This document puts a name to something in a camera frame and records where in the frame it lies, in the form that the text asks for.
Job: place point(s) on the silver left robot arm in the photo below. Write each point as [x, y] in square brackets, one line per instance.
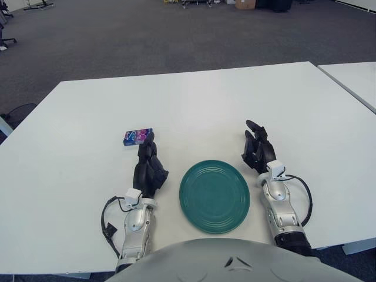
[136, 223]

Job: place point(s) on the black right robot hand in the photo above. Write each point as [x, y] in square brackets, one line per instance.
[263, 152]

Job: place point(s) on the white table leg frame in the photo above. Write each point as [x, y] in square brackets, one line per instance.
[358, 246]

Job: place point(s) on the blue purple gum pack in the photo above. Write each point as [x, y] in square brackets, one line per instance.
[137, 136]

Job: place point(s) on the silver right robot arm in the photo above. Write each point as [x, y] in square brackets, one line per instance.
[282, 205]

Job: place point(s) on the grey robot torso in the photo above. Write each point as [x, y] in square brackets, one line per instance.
[232, 264]

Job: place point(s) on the black office chair base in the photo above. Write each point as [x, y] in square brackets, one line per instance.
[7, 41]

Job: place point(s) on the black cabinet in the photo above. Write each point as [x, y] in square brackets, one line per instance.
[279, 5]

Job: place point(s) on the green ribbed plate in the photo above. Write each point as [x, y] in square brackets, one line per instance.
[214, 196]

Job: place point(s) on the white furniture edge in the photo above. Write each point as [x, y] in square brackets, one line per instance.
[5, 126]

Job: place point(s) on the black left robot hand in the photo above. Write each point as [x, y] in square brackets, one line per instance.
[147, 173]

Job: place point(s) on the brown cardboard box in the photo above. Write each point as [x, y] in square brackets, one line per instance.
[245, 4]

